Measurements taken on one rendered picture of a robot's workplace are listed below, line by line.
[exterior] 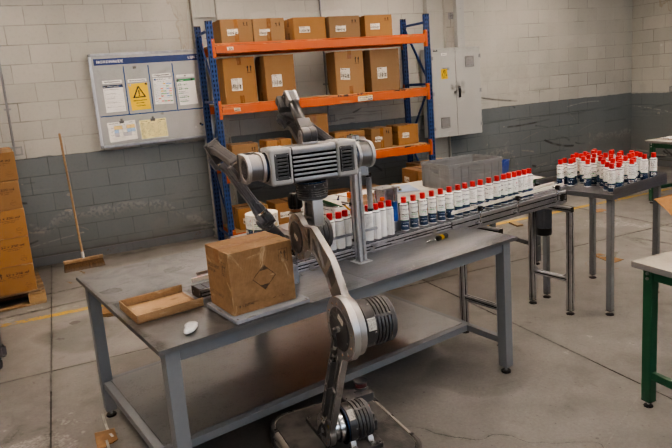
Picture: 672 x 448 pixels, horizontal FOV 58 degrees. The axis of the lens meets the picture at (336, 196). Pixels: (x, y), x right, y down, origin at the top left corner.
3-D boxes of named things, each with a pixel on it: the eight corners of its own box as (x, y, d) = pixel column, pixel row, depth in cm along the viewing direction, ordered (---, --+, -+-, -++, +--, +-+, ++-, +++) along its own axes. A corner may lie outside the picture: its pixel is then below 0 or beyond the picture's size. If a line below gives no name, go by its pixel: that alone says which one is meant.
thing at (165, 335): (372, 210, 454) (372, 208, 454) (517, 239, 348) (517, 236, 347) (76, 280, 336) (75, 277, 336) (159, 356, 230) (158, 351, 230)
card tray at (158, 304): (182, 292, 296) (181, 284, 295) (204, 305, 275) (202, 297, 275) (119, 309, 279) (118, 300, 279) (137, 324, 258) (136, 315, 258)
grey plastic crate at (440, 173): (473, 177, 569) (472, 153, 565) (503, 181, 534) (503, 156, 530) (421, 186, 542) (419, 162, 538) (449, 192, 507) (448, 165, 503)
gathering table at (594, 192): (591, 274, 518) (591, 166, 501) (666, 291, 468) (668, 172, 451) (537, 297, 477) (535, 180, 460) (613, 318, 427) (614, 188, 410)
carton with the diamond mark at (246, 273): (270, 285, 289) (265, 230, 284) (296, 298, 269) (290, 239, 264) (211, 302, 273) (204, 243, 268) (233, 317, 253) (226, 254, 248)
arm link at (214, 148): (197, 144, 298) (214, 132, 300) (210, 165, 305) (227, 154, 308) (232, 170, 262) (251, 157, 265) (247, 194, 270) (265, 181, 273)
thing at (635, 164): (593, 173, 498) (593, 148, 494) (664, 179, 452) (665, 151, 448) (559, 182, 472) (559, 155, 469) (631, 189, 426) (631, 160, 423)
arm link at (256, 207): (207, 158, 299) (225, 146, 301) (207, 161, 304) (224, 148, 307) (260, 229, 300) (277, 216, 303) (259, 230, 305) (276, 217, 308)
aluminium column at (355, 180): (362, 259, 327) (353, 134, 315) (367, 260, 323) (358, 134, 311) (355, 261, 324) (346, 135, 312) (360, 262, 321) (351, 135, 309)
